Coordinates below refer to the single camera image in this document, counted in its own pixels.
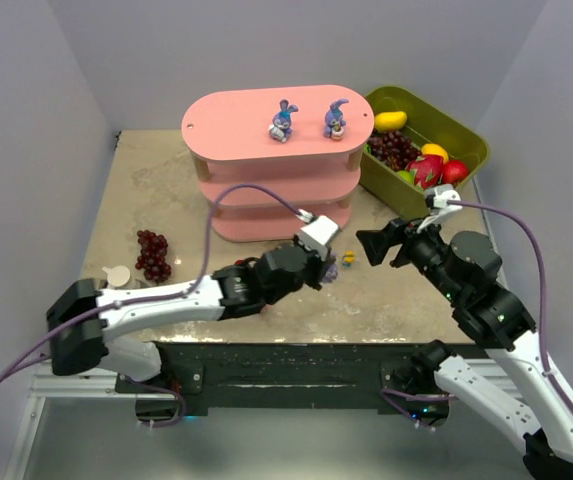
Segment purple bunny toy red bow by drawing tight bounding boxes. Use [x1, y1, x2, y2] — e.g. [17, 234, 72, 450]
[321, 252, 339, 284]

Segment purple bunny toy with cup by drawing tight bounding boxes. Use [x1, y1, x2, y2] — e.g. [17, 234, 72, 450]
[323, 98, 349, 141]

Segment purple bunny toy blue ears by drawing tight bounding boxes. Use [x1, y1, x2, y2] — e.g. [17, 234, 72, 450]
[268, 99, 299, 143]

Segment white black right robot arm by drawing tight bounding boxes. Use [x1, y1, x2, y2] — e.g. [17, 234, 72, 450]
[356, 219, 573, 479]

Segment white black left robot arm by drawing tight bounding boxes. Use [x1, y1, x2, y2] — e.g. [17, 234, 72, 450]
[46, 239, 334, 381]

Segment pink three-tier wooden shelf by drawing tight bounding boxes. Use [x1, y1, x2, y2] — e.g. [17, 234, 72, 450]
[181, 85, 374, 242]

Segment blonde blue dress doll toy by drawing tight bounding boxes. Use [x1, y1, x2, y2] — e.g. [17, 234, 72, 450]
[342, 250, 355, 267]

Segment green lime toy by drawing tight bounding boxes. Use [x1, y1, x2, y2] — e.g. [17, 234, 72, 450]
[397, 170, 414, 185]

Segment red dragon fruit toy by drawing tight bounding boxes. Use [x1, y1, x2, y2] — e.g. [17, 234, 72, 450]
[406, 154, 444, 189]

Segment red apple toy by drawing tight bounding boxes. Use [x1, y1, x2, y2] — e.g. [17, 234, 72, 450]
[441, 159, 469, 186]

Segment purple grape bunch in bin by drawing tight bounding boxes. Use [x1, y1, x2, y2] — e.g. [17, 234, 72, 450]
[366, 130, 420, 171]

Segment yellow mango toy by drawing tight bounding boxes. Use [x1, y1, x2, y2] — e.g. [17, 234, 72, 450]
[374, 111, 408, 132]

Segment olive green plastic bin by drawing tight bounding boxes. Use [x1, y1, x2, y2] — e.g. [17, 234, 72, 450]
[360, 86, 490, 218]

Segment dark red grape bunch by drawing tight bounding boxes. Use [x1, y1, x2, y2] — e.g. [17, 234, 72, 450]
[135, 230, 172, 285]

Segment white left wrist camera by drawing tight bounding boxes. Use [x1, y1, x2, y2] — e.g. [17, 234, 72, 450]
[294, 215, 341, 257]

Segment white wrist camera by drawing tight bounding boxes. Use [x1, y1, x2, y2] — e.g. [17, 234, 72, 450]
[417, 184, 462, 232]
[294, 215, 341, 257]

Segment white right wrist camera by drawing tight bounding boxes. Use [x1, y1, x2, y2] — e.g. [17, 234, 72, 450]
[417, 184, 462, 232]

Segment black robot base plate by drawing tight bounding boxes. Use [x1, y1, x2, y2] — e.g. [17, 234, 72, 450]
[109, 343, 428, 420]

